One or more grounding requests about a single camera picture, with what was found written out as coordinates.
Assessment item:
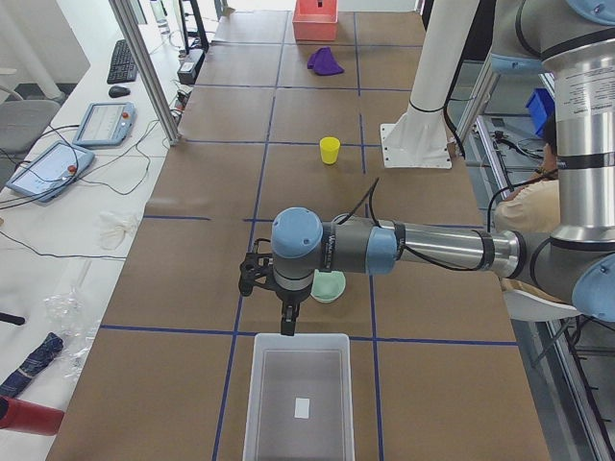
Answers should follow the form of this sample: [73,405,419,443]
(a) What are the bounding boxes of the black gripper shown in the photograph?
[281,298,302,336]

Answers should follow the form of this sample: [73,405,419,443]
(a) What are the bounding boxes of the green ceramic bowl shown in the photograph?
[310,270,346,303]

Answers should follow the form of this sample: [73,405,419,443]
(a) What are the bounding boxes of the yellow plastic cup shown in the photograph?
[319,136,341,165]

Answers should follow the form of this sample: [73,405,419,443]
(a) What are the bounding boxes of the purple cloth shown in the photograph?
[307,47,345,76]

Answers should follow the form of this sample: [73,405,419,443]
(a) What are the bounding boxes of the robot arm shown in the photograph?
[268,1,614,335]

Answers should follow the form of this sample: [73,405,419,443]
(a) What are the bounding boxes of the clear plastic storage box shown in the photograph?
[243,333,356,460]

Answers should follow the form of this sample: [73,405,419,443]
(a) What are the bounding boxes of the black power box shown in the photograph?
[177,49,205,85]

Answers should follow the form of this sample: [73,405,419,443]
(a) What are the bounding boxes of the white crumpled cloth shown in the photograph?
[98,211,139,250]

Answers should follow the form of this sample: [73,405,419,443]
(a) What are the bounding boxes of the clear crumpled plastic wrap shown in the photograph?
[44,288,101,382]

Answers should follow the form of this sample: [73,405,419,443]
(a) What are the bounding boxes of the white chair seat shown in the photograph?
[500,279,581,322]

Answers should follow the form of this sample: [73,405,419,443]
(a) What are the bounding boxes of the folded dark blue umbrella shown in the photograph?
[1,332,63,399]

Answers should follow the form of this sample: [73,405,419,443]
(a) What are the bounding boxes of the far teach pendant tablet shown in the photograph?
[73,102,136,149]

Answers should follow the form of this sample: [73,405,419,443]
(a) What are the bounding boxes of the teach pendant tablet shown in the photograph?
[6,141,95,203]
[73,102,136,149]

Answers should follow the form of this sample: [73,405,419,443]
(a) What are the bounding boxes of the seated person beige shirt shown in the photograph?
[494,112,560,232]

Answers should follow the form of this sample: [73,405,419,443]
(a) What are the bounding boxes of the near teach pendant tablet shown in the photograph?
[6,141,95,203]

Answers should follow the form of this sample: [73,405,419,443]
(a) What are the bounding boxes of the black computer mouse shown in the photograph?
[108,85,131,99]

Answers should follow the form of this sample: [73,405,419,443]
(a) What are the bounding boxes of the red cylinder bottle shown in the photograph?
[1,396,64,436]

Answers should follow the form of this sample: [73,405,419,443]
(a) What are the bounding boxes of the pink plastic bin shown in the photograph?
[292,0,338,41]

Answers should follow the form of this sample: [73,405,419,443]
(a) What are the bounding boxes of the black keyboard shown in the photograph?
[107,39,137,85]

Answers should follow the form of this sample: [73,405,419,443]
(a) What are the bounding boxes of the blue storage bin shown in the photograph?
[526,88,554,137]

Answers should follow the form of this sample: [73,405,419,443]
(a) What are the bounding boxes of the grey office chair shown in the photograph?
[1,100,61,156]

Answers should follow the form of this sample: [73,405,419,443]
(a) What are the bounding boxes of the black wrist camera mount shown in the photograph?
[238,238,276,297]

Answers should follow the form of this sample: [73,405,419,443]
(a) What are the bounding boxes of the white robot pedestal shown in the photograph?
[381,0,480,169]

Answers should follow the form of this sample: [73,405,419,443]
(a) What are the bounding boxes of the aluminium frame post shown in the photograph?
[109,0,181,146]

